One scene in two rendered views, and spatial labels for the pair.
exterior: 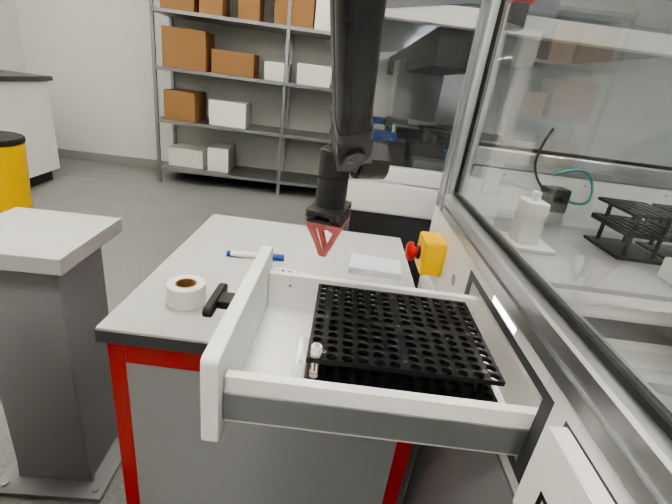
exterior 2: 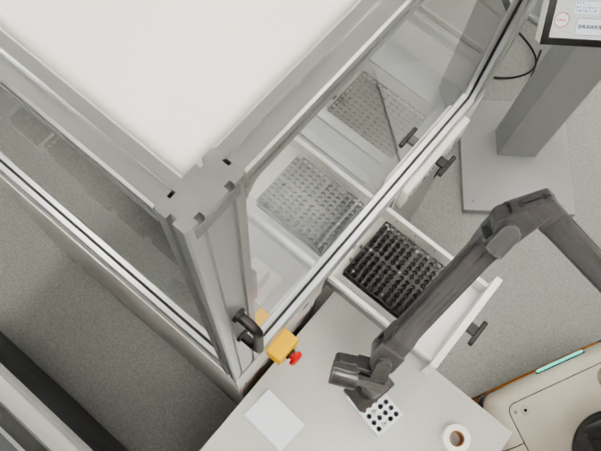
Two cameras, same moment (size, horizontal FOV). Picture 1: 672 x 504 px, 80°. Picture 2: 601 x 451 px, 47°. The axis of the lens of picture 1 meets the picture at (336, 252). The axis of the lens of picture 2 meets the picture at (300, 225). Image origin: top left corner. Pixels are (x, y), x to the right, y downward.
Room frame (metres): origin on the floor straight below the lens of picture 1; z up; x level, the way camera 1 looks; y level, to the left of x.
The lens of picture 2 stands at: (1.02, -0.03, 2.57)
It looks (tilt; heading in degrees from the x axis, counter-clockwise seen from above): 70 degrees down; 213
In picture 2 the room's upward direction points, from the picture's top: 8 degrees clockwise
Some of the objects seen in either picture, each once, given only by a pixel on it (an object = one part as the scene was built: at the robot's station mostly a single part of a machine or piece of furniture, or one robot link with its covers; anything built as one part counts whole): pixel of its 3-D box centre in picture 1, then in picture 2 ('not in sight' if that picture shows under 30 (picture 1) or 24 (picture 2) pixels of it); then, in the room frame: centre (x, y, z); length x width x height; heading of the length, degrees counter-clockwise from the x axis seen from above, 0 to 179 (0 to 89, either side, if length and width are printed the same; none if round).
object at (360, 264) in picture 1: (374, 266); (274, 420); (0.92, -0.10, 0.77); 0.13 x 0.09 x 0.02; 87
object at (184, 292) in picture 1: (186, 292); (454, 438); (0.66, 0.27, 0.78); 0.07 x 0.07 x 0.04
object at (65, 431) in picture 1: (58, 356); not in sight; (0.88, 0.73, 0.38); 0.30 x 0.30 x 0.76; 4
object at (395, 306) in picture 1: (393, 345); (397, 276); (0.45, -0.09, 0.87); 0.22 x 0.18 x 0.06; 91
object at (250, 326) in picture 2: not in sight; (250, 335); (0.88, -0.19, 1.45); 0.05 x 0.03 x 0.19; 91
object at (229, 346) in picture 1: (244, 323); (461, 326); (0.45, 0.11, 0.87); 0.29 x 0.02 x 0.11; 1
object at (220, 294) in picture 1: (224, 300); (473, 330); (0.45, 0.13, 0.91); 0.07 x 0.04 x 0.01; 1
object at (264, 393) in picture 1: (399, 349); (394, 274); (0.45, -0.10, 0.86); 0.40 x 0.26 x 0.06; 91
